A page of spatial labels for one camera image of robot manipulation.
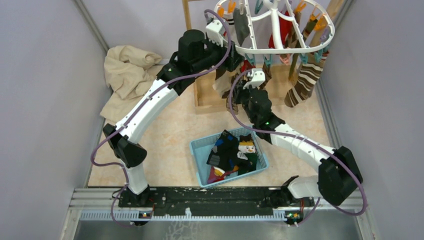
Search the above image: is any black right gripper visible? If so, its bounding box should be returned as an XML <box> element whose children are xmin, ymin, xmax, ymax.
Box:
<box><xmin>231</xmin><ymin>80</ymin><xmax>258</xmax><ymax>125</ymax></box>

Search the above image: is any black blue white sock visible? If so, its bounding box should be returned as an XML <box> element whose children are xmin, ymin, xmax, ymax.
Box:
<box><xmin>206</xmin><ymin>130</ymin><xmax>239</xmax><ymax>172</ymax></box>

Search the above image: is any maroon pink sock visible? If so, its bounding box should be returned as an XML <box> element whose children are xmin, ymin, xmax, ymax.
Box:
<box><xmin>207</xmin><ymin>166</ymin><xmax>234</xmax><ymax>184</ymax></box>

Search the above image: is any brown green argyle sock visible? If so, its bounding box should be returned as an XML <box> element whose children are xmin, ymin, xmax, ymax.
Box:
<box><xmin>225</xmin><ymin>75</ymin><xmax>239</xmax><ymax>115</ymax></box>

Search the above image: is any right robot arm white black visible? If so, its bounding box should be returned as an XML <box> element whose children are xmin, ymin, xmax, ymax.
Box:
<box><xmin>229</xmin><ymin>87</ymin><xmax>368</xmax><ymax>207</ymax></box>

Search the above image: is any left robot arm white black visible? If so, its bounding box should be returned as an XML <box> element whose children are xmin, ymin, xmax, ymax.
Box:
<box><xmin>103</xmin><ymin>29</ymin><xmax>243</xmax><ymax>207</ymax></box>

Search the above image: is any teal hanger clip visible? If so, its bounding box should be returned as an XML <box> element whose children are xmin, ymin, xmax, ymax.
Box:
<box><xmin>244</xmin><ymin>53</ymin><xmax>256</xmax><ymax>66</ymax></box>

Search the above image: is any pink hanger clip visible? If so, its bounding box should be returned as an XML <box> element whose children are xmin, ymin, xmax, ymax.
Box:
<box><xmin>279</xmin><ymin>53</ymin><xmax>291</xmax><ymax>66</ymax></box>

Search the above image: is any white plastic sock hanger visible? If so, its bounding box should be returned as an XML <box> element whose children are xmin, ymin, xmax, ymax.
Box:
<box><xmin>211</xmin><ymin>0</ymin><xmax>336</xmax><ymax>55</ymax></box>

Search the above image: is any grey red reindeer sock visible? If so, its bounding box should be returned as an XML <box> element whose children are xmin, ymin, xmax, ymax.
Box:
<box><xmin>240</xmin><ymin>60</ymin><xmax>256</xmax><ymax>73</ymax></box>

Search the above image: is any cream brown patch sock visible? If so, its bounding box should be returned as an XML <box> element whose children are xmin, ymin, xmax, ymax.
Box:
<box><xmin>212</xmin><ymin>71</ymin><xmax>231</xmax><ymax>99</ymax></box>

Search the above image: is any brown tan striped sock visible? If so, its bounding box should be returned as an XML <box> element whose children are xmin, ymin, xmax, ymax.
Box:
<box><xmin>259</xmin><ymin>63</ymin><xmax>272</xmax><ymax>90</ymax></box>

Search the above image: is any grey ankle sock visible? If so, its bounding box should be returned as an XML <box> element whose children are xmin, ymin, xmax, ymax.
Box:
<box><xmin>233</xmin><ymin>7</ymin><xmax>250</xmax><ymax>47</ymax></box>

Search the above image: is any red and cream sock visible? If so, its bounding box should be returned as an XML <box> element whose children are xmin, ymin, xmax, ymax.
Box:
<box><xmin>268</xmin><ymin>17</ymin><xmax>293</xmax><ymax>49</ymax></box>

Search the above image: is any brown white striped sock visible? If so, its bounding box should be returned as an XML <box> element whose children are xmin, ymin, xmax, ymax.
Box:
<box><xmin>284</xmin><ymin>50</ymin><xmax>330</xmax><ymax>108</ymax></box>

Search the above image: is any beige crumpled cloth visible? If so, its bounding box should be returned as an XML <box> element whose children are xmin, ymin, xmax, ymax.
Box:
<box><xmin>100</xmin><ymin>45</ymin><xmax>163</xmax><ymax>123</ymax></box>

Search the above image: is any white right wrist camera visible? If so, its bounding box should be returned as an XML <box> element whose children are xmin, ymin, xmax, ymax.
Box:
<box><xmin>243</xmin><ymin>68</ymin><xmax>266</xmax><ymax>90</ymax></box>

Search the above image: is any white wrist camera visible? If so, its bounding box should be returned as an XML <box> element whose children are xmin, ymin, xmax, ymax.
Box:
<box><xmin>243</xmin><ymin>68</ymin><xmax>266</xmax><ymax>90</ymax></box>
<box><xmin>205</xmin><ymin>19</ymin><xmax>229</xmax><ymax>47</ymax></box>

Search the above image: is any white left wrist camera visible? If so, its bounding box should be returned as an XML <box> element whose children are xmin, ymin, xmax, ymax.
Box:
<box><xmin>205</xmin><ymin>19</ymin><xmax>229</xmax><ymax>47</ymax></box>

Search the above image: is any wooden hanger stand frame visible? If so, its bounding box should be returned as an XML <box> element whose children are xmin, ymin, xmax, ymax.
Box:
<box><xmin>194</xmin><ymin>0</ymin><xmax>344</xmax><ymax>114</ymax></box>

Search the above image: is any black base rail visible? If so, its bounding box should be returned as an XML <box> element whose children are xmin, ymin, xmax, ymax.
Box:
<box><xmin>71</xmin><ymin>186</ymin><xmax>316</xmax><ymax>228</ymax></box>

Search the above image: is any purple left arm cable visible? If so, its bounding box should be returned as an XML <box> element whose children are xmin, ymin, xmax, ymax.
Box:
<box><xmin>90</xmin><ymin>9</ymin><xmax>233</xmax><ymax>229</ymax></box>

